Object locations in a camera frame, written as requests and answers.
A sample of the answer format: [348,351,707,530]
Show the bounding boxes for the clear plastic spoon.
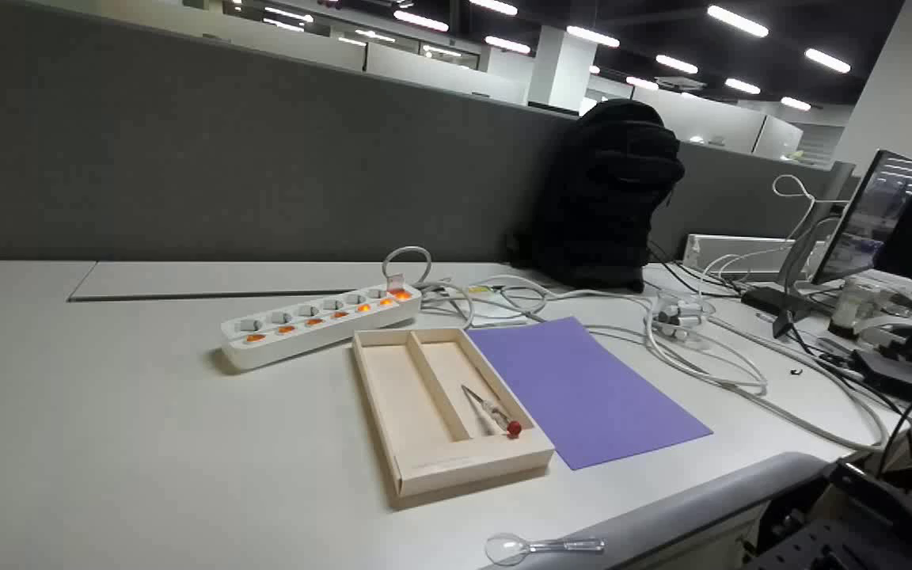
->
[483,533,607,570]

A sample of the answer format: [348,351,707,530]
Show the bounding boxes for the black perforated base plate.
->
[737,460,912,570]

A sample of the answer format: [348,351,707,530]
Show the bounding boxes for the grey office partition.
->
[0,0,863,267]

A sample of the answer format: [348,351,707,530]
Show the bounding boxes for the purple paper sheet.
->
[463,318,716,476]

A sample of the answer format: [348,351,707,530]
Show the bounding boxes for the white rectangular device box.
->
[680,232,797,283]

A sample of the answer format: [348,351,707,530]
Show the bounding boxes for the small clear plastic object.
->
[642,292,716,341]

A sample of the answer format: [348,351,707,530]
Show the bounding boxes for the shallow cardboard box tray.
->
[348,322,557,511]

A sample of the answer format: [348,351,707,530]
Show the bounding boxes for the white power strip orange sockets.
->
[217,283,424,373]

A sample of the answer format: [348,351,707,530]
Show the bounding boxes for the long white cable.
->
[579,307,895,456]

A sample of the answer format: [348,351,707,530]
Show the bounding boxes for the black backpack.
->
[518,98,687,296]

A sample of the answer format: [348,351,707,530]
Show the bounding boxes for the tangled white cable bundle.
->
[420,275,557,325]

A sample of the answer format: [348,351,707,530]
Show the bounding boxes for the tilted computer monitor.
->
[810,147,912,289]

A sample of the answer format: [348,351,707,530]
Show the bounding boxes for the grey looped power strip cord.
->
[379,244,438,292]

